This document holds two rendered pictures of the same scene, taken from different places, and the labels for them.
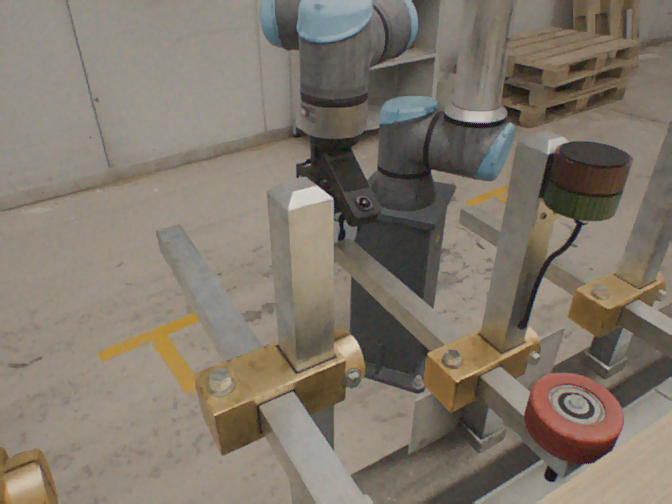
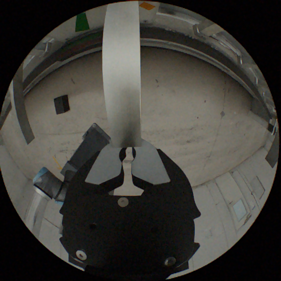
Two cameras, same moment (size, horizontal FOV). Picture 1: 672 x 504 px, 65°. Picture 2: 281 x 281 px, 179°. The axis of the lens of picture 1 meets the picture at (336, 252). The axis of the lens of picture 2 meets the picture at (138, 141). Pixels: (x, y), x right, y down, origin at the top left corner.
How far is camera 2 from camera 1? 0.72 m
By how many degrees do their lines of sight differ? 33
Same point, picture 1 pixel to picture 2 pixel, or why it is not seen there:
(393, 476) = (164, 22)
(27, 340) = not seen: hidden behind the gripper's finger
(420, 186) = (67, 177)
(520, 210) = not seen: outside the picture
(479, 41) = (33, 217)
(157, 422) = (158, 142)
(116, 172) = not seen: hidden behind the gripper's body
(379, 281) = (134, 25)
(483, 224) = (19, 121)
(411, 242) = (77, 160)
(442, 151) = (54, 185)
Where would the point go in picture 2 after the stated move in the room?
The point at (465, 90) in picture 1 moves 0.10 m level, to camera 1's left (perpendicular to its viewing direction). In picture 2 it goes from (41, 203) to (55, 212)
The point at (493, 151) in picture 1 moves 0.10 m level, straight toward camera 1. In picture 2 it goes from (38, 175) to (36, 169)
